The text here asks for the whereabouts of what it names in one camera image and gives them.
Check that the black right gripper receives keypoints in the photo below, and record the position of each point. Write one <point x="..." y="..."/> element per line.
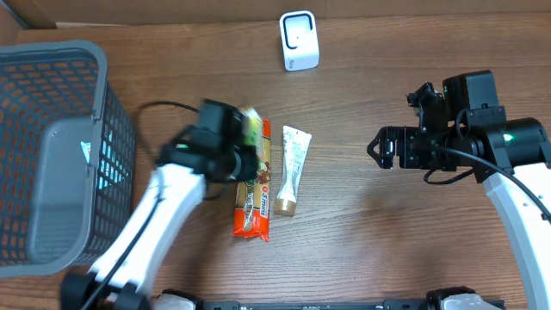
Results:
<point x="397" y="146"/>

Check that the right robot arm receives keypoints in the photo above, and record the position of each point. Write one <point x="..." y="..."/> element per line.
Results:
<point x="464" y="125"/>

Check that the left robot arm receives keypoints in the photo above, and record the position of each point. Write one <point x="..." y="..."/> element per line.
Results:
<point x="123" y="276"/>

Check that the white barcode scanner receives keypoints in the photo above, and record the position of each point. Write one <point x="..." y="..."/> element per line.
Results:
<point x="300" y="44"/>

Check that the teal tissue wipes pack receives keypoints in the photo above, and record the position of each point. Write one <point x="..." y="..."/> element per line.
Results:
<point x="106" y="169"/>

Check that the green tea packet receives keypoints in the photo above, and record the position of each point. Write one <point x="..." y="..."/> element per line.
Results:
<point x="253" y="130"/>

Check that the white cosmetic tube gold cap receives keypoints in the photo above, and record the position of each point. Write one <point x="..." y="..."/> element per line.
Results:
<point x="295" y="148"/>

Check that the red spaghetti packet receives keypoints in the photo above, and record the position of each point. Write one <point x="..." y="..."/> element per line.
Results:
<point x="251" y="213"/>

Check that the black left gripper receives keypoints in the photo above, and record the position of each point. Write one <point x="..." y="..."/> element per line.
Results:
<point x="244" y="157"/>

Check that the grey plastic shopping basket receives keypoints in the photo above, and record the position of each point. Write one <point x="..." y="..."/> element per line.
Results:
<point x="53" y="96"/>

